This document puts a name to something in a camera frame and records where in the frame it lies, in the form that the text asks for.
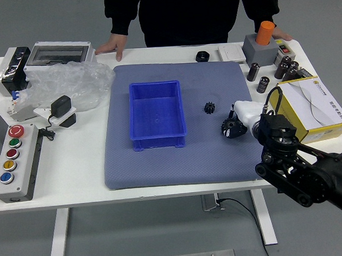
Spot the person's left hand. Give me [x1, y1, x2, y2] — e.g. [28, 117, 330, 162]
[271, 25, 294, 42]

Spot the person's right hand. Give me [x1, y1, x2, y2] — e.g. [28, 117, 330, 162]
[93, 32, 127, 63]

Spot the robot right hand white shell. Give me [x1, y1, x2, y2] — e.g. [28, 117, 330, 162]
[223, 99, 267, 139]

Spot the big black gear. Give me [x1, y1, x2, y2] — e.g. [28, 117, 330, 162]
[221, 116, 246, 140]

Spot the distribution box with clear lid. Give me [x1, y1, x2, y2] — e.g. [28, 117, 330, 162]
[22, 38, 99, 82]

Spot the black hex nut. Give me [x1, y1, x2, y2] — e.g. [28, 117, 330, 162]
[195, 50, 211, 63]

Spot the yellow and white cardboard box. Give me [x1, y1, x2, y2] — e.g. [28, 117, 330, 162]
[268, 74, 342, 145]

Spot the blue plastic box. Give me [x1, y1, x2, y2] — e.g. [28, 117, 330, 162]
[127, 79, 189, 152]

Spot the grey under-table control box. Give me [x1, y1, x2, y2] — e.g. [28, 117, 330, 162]
[201, 193, 225, 212]

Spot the grey five-button control box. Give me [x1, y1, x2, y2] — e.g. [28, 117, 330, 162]
[0, 123, 44, 203]

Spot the orange cylinder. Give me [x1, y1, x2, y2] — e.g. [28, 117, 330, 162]
[254, 20, 277, 46]

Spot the dark cylindrical capacitor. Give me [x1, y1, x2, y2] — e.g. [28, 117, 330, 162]
[246, 62, 261, 82]
[281, 67, 297, 82]
[273, 54, 293, 80]
[288, 60, 301, 74]
[255, 75, 271, 94]

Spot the grey block with hole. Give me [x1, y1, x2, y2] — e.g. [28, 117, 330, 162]
[242, 33, 280, 68]

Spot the small black electronic component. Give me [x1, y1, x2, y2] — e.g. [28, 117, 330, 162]
[295, 65, 314, 80]

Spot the clear plastic bag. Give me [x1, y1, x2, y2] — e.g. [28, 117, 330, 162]
[12, 58, 118, 116]

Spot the person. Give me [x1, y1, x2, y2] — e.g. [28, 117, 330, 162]
[104, 0, 285, 50]

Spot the grey-blue mat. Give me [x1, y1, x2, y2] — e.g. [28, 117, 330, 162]
[98, 57, 274, 191]

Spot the black power adapter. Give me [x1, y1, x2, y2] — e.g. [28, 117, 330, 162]
[49, 94, 73, 119]

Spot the white flat plate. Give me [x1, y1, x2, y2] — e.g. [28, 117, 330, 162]
[33, 104, 78, 131]

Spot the white table leg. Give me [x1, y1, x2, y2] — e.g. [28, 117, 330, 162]
[249, 188, 278, 246]
[45, 207, 73, 256]

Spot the white circuit breaker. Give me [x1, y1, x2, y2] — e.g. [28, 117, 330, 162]
[5, 89, 38, 123]

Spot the switch box with red button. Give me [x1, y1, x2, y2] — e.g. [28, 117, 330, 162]
[272, 37, 292, 66]

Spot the white wall switch plate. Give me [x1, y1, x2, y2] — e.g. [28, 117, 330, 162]
[217, 44, 246, 65]

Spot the black power cable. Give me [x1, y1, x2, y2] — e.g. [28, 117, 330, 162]
[216, 196, 272, 256]

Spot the black and white enclosure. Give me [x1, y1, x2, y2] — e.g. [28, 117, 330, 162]
[0, 45, 34, 97]

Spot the black adapter cord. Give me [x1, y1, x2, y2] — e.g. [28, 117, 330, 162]
[37, 115, 57, 141]

